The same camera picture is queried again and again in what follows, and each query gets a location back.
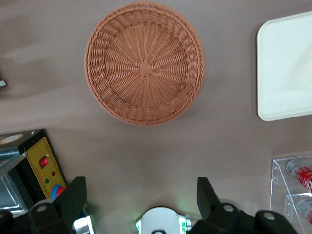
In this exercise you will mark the steel food pan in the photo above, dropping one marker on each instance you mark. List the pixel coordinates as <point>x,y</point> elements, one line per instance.
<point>9,195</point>

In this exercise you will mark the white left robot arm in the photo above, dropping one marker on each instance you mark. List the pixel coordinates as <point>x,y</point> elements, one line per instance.
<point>161,220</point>

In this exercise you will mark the clear acrylic bottle rack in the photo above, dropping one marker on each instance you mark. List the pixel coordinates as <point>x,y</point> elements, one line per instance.
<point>278,185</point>

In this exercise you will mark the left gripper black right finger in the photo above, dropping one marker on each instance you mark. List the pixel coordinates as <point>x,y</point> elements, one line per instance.
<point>207,200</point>

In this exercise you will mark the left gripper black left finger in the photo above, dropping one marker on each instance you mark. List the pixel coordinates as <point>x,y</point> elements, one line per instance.
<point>73,200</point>

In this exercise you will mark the beige rectangular tray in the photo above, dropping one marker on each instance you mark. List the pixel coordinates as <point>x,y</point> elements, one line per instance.
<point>285,73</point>

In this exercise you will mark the round brown wicker basket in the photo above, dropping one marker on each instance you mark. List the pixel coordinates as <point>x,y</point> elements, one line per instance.
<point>146,65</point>

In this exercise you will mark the red cola bottle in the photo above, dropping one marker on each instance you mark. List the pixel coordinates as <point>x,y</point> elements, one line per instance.
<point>306,210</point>
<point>302,174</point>

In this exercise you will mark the black hot food display machine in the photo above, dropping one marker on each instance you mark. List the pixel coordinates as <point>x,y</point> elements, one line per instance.
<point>36,158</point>

